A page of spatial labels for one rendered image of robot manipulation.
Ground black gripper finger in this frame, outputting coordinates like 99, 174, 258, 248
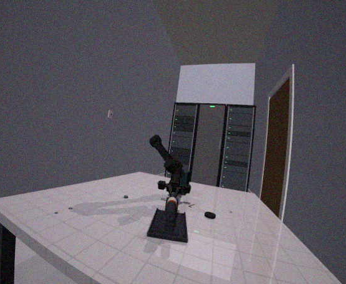
174, 187, 182, 198
166, 186, 172, 197

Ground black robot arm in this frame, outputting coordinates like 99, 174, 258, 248
149, 135, 186, 178

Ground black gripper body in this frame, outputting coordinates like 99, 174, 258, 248
158, 174, 191, 194

